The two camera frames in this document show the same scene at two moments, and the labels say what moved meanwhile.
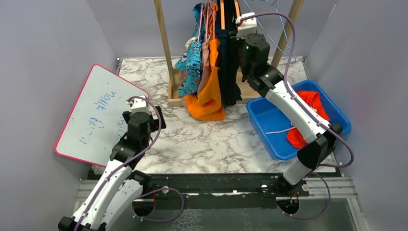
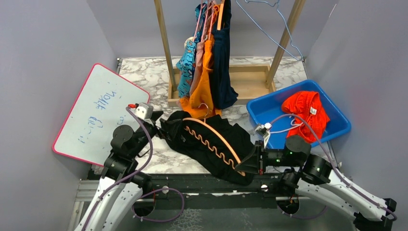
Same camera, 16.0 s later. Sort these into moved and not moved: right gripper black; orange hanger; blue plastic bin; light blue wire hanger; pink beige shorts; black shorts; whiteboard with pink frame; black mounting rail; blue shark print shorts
Moved: pink beige shorts; orange hanger; black shorts; right gripper black; light blue wire hanger
Not moved: whiteboard with pink frame; black mounting rail; blue shark print shorts; blue plastic bin
